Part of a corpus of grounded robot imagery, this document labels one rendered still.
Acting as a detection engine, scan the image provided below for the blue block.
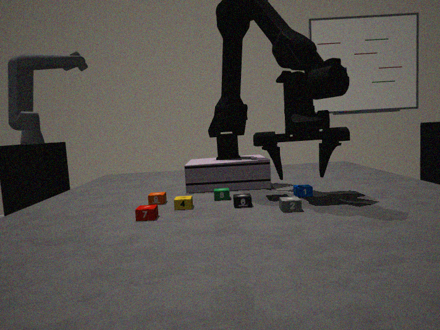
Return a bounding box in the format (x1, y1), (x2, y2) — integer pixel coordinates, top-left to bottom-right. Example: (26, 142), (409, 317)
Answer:
(294, 185), (313, 197)

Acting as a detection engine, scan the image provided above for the green block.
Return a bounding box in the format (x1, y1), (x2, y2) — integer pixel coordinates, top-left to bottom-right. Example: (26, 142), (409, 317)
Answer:
(214, 188), (230, 200)

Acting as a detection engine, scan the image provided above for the yellow block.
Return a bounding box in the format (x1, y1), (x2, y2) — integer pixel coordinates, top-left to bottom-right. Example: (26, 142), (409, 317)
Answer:
(174, 196), (193, 210)

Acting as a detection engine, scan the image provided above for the orange block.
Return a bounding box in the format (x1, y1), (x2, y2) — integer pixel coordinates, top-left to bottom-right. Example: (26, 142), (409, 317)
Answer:
(148, 192), (167, 205)

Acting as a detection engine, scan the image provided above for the red block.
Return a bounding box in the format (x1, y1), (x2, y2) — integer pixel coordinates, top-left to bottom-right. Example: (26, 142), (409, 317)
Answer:
(135, 205), (158, 221)

